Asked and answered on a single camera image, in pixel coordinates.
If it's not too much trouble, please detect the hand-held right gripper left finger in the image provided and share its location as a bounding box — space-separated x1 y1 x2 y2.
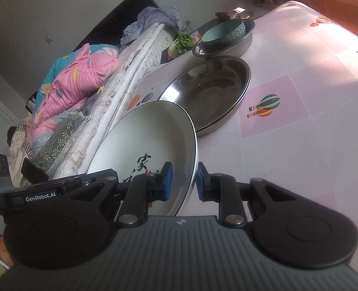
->
67 161 174 229

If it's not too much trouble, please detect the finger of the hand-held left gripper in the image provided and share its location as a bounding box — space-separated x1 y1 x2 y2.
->
65 168 119 187

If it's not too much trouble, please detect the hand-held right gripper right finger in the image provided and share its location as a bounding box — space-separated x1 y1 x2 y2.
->
195 161 291 228

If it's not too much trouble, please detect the white printed ceramic plate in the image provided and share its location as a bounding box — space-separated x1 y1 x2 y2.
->
86 100 199 218

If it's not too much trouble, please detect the large dull steel bowl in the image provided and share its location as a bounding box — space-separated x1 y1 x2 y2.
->
159 57 252 137

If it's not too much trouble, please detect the teal ceramic bowl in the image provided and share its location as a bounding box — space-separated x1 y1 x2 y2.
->
200 19 247 44

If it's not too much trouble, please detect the black smartphone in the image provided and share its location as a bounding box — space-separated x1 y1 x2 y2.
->
21 159 49 183

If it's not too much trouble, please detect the beige garment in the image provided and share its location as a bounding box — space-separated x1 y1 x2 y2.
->
7 121 36 186

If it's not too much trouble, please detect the green patterned pillow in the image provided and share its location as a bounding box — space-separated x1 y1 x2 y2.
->
19 113 90 187

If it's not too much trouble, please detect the pink printed tablecloth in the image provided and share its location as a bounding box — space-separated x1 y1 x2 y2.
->
127 0 358 267

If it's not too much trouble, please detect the pink floral quilt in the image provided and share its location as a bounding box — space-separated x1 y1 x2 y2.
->
30 44 122 137

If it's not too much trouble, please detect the white mattress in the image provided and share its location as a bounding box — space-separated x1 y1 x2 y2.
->
48 22 177 180

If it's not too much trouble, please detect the green leafy vegetable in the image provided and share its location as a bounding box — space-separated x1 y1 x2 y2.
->
169 33 195 58

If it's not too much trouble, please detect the dark wooden headboard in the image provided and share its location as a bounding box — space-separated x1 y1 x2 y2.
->
72 0 160 53

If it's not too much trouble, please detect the grey-blue clothes pile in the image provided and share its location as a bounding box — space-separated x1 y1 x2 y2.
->
119 6 186 46

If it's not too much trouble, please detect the red onion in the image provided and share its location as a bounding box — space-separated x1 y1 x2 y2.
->
215 10 244 22

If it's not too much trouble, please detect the large white cardboard box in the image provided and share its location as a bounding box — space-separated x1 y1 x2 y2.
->
288 0 358 42

